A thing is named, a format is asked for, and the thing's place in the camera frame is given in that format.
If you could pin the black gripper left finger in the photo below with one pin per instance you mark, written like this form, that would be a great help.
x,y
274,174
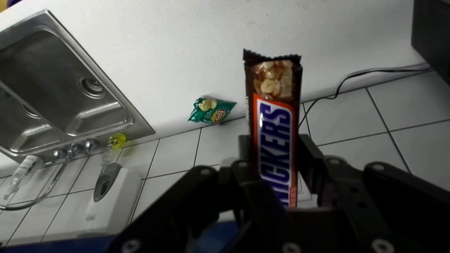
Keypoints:
x,y
229,210

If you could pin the white soap dispenser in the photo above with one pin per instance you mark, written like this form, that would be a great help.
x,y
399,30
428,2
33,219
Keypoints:
x,y
113,198

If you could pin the green snack packet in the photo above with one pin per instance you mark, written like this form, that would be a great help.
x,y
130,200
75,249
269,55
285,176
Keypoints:
x,y
210,110

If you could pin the yellow dish soap bottle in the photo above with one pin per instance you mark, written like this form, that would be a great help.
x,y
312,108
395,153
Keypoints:
x,y
115,145

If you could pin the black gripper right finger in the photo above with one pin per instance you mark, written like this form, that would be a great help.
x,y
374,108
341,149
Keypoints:
x,y
379,208

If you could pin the stainless steel double sink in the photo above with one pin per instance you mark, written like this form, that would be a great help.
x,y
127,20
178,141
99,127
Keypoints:
x,y
54,94

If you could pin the chrome faucet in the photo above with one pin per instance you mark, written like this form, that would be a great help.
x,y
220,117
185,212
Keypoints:
x,y
40,181

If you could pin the snickers bar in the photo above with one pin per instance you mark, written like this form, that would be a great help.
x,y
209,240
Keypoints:
x,y
274,87

